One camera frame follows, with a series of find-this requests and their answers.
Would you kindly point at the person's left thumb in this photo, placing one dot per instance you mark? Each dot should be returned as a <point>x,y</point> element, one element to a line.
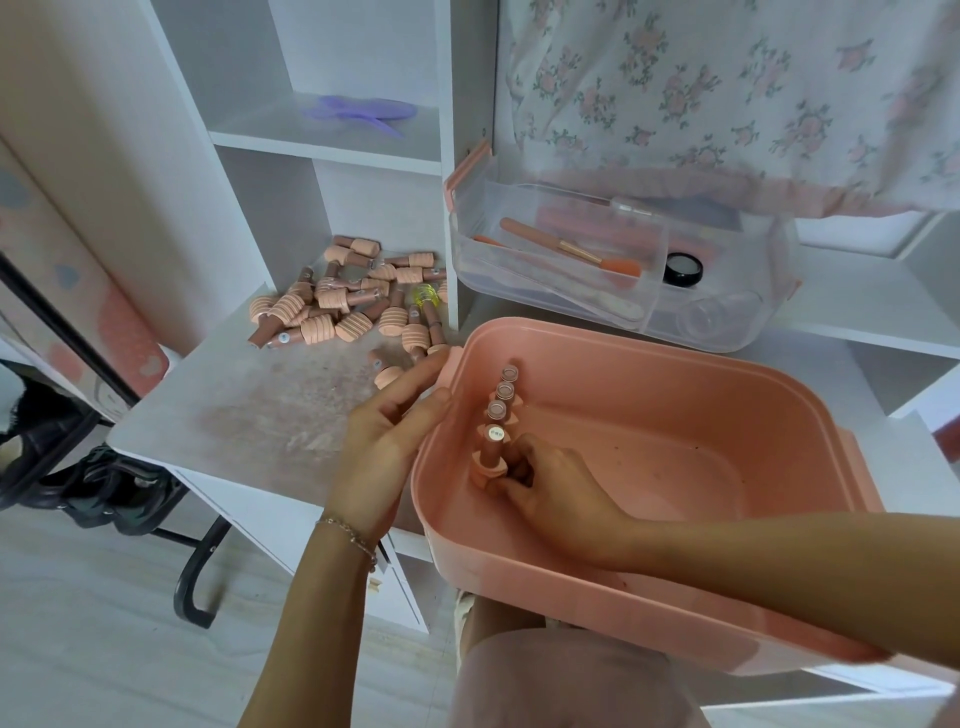
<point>429,418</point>

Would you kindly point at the person's right fingers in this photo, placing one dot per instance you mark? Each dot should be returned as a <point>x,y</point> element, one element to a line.
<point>525,472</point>

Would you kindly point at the yellow clear lip tube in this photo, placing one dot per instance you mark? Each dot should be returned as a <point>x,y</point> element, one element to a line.
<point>424,297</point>

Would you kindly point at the clear round jar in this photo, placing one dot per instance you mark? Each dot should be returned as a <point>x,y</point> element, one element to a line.
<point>716,315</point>

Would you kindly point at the white desk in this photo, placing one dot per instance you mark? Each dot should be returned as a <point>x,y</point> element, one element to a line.
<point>247,420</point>

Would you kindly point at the clear plastic dropper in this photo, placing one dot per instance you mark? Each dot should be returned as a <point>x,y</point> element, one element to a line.
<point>607,203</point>

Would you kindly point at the clear inner tray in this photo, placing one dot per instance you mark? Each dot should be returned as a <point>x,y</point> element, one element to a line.
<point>525,277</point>

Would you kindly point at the purple plastic comb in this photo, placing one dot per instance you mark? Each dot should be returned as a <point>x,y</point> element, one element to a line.
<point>360,112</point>

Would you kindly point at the person's left hand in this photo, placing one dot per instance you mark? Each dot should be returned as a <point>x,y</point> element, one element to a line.
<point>375,457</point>

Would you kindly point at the person's left forearm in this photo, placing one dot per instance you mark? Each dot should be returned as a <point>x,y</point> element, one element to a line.
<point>315,637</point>

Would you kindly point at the white shelf unit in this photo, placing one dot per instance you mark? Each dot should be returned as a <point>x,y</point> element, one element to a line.
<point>247,150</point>

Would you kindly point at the brown lip tube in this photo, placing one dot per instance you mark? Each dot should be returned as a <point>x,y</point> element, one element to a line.
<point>511,373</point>
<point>505,391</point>
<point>497,412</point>
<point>493,450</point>

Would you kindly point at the black metal chair frame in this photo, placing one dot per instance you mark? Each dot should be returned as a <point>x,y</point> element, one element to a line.
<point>195,570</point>

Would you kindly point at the person's right hand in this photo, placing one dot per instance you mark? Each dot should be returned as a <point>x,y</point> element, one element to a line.
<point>570,502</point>

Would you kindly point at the white nail file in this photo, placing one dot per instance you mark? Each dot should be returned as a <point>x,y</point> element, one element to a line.
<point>600,301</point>

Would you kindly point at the pink plastic bin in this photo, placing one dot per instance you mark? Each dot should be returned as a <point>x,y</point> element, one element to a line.
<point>660,465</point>

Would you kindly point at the black round compact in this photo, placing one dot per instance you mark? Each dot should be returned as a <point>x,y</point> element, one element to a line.
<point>683,269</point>

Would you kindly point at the person's pink garment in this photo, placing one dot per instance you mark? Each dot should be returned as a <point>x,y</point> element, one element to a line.
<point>570,682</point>

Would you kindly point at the person's right forearm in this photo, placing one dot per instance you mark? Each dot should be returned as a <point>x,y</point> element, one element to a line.
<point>787,577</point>

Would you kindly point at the pile of brown lip tubes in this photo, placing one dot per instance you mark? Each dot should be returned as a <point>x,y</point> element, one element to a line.
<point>337,307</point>

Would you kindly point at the floral print cloth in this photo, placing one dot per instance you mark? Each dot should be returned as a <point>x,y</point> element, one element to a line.
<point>735,97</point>

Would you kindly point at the pink patterned foam mat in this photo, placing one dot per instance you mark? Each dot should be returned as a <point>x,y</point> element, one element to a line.
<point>112,330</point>

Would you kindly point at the clear storage box, pink latches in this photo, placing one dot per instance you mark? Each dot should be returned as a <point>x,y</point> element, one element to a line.
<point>720,315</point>

